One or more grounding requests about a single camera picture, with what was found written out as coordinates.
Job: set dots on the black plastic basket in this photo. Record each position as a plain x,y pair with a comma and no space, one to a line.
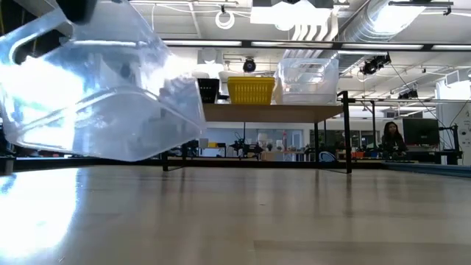
209,78
209,81
208,94

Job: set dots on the clear plastic basket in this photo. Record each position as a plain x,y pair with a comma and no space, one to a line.
110,121
305,99
305,62

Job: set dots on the black ceiling spotlight cluster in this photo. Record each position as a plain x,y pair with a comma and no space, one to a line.
375,64

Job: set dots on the wooden shelf with black legs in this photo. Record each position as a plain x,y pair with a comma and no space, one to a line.
272,112

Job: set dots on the yellow plastic basket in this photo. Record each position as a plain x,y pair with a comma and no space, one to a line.
250,80
250,94

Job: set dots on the black metal stand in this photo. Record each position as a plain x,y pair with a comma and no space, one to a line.
455,143

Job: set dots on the black background robot arm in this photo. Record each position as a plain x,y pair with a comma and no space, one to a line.
244,148

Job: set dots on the black ceiling track fixture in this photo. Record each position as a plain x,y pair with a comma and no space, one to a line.
419,3

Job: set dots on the white ceiling unit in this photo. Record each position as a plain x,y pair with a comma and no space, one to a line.
290,13

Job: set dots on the blue white object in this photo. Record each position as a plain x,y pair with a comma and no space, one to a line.
326,157

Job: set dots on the silver ventilation duct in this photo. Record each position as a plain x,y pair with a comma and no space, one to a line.
368,22

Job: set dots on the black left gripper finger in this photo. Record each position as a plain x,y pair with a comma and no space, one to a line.
77,9

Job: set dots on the black computer monitor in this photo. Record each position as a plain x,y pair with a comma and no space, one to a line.
420,131

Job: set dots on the person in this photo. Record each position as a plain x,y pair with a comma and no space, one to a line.
393,141

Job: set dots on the black beam with light strips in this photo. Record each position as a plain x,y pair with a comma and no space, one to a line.
246,43

